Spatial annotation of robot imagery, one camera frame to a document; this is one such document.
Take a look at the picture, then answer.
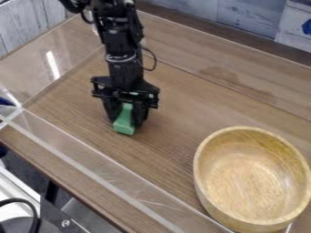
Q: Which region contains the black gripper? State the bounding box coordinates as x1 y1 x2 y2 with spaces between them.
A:
90 76 161 127

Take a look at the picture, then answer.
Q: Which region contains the green rectangular block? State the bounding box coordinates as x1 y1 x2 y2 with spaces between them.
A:
113 90 157 137

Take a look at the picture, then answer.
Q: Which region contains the brown wooden bowl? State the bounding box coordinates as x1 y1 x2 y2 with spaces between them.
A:
194 126 311 233

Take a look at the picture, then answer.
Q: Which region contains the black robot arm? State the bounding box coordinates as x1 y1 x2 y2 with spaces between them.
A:
59 0 161 127

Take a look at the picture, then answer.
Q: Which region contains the black table leg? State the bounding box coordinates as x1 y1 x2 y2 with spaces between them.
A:
46 181 61 204

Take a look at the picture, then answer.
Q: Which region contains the black metal clamp base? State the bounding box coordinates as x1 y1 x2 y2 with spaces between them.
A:
0 198 87 233

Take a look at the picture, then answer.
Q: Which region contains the white box blue label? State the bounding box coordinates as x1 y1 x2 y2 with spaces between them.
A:
276 0 311 53

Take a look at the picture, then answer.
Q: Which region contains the clear acrylic front wall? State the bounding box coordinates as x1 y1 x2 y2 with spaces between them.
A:
0 93 233 233

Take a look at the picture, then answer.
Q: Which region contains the black cable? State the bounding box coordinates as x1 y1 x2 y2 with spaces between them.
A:
0 198 42 233

